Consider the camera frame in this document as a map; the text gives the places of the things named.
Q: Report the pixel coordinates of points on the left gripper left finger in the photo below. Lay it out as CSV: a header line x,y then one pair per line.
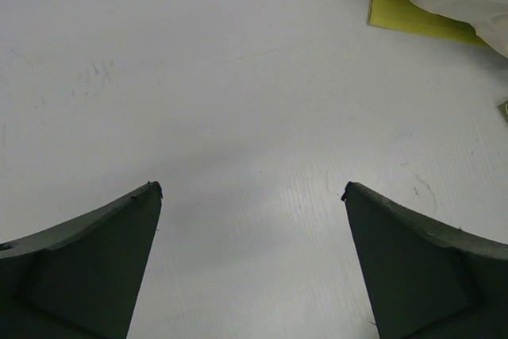
x,y
80,278

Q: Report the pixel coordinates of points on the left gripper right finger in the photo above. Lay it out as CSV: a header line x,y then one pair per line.
x,y
426,279

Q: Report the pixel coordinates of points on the yellow-green cloth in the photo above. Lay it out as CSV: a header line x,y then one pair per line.
x,y
404,16

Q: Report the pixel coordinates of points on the yellow cube block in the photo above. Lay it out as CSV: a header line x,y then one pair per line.
x,y
503,110

